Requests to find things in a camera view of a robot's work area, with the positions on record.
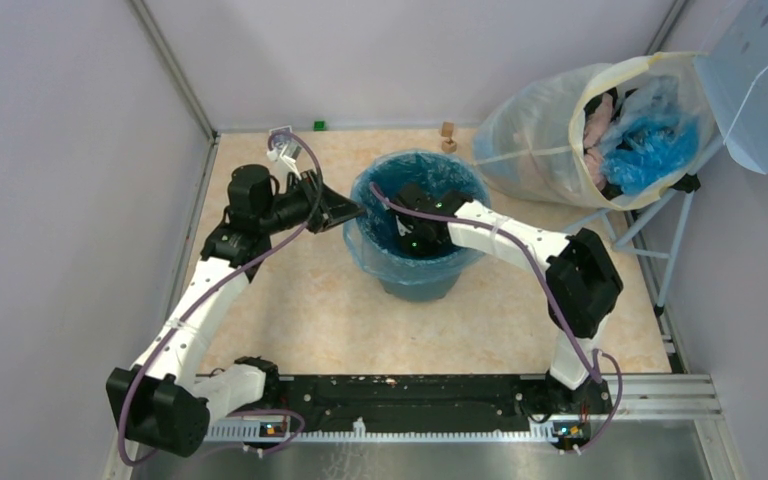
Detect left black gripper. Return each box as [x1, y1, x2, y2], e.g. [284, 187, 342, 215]
[260, 168, 366, 234]

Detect blue plastic trash bag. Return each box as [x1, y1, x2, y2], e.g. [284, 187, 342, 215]
[343, 149, 491, 285]

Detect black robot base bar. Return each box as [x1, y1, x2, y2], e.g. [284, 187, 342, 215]
[249, 374, 613, 433]

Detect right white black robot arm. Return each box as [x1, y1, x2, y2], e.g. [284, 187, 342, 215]
[371, 184, 624, 412]

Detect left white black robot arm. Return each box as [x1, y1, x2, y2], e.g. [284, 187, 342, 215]
[106, 164, 365, 466]

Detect teal plastic trash bin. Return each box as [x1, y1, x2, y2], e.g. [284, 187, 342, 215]
[377, 264, 464, 303]

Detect blue bags inside large bag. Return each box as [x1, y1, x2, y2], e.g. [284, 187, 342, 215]
[598, 76, 699, 200]

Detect playing card deck box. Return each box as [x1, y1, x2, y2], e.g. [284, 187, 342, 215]
[269, 125, 293, 136]

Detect lower small wooden block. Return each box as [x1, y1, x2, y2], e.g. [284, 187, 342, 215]
[441, 138, 458, 154]

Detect small wooden block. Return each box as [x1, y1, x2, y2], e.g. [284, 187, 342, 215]
[441, 138, 458, 154]
[440, 121, 455, 138]

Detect upper small wooden block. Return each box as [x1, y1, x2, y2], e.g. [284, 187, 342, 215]
[440, 121, 455, 138]

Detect large translucent stuffed bag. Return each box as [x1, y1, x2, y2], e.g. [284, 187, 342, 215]
[473, 52, 716, 210]

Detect perforated white metal panel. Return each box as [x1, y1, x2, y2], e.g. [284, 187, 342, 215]
[694, 1, 768, 175]

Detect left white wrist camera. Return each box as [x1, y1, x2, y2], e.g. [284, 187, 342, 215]
[267, 137, 302, 184]

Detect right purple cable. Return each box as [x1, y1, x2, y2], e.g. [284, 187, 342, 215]
[369, 182, 624, 455]

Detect purple cable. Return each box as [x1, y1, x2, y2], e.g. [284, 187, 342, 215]
[116, 130, 324, 467]
[369, 182, 624, 455]

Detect aluminium frame post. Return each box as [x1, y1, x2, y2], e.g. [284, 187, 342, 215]
[127, 0, 218, 142]

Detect white slotted cable duct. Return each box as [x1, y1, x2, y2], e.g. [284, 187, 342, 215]
[204, 418, 558, 444]

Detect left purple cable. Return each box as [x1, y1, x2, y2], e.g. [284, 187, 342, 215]
[116, 130, 324, 467]

